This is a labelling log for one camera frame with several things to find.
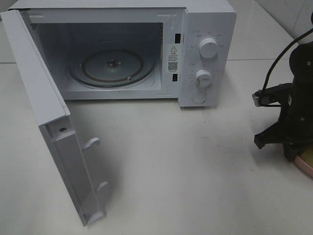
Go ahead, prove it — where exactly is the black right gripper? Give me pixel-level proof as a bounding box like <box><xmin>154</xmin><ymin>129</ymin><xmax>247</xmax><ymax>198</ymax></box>
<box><xmin>254</xmin><ymin>83</ymin><xmax>313</xmax><ymax>162</ymax></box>

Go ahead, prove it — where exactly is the pink plate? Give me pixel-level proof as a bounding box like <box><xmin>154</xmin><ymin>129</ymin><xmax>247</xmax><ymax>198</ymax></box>
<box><xmin>294</xmin><ymin>155</ymin><xmax>313</xmax><ymax>178</ymax></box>

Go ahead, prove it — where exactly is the white microwave door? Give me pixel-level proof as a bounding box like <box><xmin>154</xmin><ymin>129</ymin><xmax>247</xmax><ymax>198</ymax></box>
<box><xmin>1</xmin><ymin>10</ymin><xmax>108</xmax><ymax>226</ymax></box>

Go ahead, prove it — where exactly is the sandwich with white bread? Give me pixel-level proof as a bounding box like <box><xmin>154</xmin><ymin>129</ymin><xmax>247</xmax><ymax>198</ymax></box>
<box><xmin>301</xmin><ymin>149</ymin><xmax>313</xmax><ymax>167</ymax></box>

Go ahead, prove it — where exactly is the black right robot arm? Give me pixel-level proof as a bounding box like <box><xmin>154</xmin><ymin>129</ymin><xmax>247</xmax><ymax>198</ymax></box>
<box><xmin>252</xmin><ymin>43</ymin><xmax>313</xmax><ymax>162</ymax></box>

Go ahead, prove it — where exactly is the white lower microwave knob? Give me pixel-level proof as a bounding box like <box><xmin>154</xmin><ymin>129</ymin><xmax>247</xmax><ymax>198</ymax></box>
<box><xmin>195</xmin><ymin>69</ymin><xmax>212</xmax><ymax>88</ymax></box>

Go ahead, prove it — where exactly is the white microwave knob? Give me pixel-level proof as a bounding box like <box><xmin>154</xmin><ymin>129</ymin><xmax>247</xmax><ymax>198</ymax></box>
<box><xmin>199</xmin><ymin>36</ymin><xmax>219</xmax><ymax>59</ymax></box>
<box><xmin>195</xmin><ymin>69</ymin><xmax>212</xmax><ymax>88</ymax></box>

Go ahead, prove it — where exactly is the white upper microwave knob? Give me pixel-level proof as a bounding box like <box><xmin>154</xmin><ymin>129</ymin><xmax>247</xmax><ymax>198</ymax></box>
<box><xmin>199</xmin><ymin>36</ymin><xmax>219</xmax><ymax>59</ymax></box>

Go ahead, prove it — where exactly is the white microwave oven body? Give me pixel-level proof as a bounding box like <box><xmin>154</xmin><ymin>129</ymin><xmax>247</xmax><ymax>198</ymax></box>
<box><xmin>7</xmin><ymin>0</ymin><xmax>237</xmax><ymax>107</ymax></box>

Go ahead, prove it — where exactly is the glass microwave turntable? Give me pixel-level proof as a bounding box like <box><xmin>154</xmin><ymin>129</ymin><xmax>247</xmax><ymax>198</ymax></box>
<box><xmin>68</xmin><ymin>49</ymin><xmax>156</xmax><ymax>88</ymax></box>

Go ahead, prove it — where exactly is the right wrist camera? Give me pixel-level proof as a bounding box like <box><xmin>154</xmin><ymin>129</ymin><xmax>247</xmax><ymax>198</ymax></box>
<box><xmin>252</xmin><ymin>83</ymin><xmax>292</xmax><ymax>107</ymax></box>

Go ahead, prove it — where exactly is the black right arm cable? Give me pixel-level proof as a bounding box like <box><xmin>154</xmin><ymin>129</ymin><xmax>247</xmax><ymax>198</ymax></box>
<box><xmin>260</xmin><ymin>26</ymin><xmax>313</xmax><ymax>95</ymax></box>

